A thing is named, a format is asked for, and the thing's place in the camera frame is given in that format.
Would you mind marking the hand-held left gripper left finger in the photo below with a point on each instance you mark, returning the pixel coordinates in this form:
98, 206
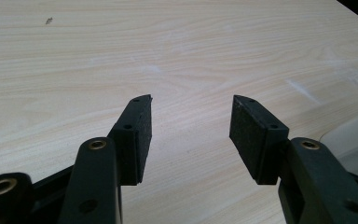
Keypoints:
133, 140

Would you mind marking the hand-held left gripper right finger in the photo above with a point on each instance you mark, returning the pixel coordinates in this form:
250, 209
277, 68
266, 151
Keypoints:
254, 140

